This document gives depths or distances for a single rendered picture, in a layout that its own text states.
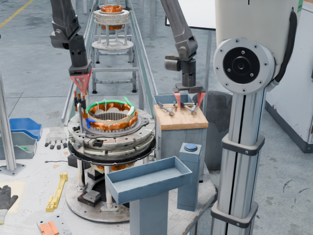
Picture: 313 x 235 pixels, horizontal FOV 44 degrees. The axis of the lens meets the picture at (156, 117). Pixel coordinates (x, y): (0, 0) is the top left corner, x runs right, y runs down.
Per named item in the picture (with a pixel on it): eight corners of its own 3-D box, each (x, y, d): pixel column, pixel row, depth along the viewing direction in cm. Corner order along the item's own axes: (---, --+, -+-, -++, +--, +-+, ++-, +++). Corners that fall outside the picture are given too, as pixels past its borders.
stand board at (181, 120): (153, 109, 168) (153, 104, 167) (196, 107, 171) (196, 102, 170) (160, 130, 150) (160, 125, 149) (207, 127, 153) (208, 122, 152)
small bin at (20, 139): (38, 144, 191) (36, 131, 188) (33, 159, 179) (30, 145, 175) (4, 146, 189) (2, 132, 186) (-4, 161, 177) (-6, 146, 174)
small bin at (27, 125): (43, 129, 206) (41, 116, 203) (39, 141, 194) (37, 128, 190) (11, 131, 204) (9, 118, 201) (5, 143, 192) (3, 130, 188)
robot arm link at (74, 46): (74, 36, 131) (86, 31, 135) (60, 34, 134) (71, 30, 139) (78, 55, 134) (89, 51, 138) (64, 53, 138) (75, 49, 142)
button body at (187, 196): (176, 209, 148) (179, 151, 137) (180, 197, 154) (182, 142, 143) (194, 211, 146) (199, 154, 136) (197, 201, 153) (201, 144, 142)
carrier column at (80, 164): (79, 185, 157) (76, 140, 148) (85, 185, 157) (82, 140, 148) (79, 189, 155) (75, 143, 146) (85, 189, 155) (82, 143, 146)
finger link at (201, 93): (185, 104, 164) (185, 83, 160) (201, 103, 165) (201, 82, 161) (189, 110, 158) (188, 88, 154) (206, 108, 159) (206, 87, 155)
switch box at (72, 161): (76, 159, 180) (75, 148, 177) (93, 164, 176) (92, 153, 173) (67, 165, 175) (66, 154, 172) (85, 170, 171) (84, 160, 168)
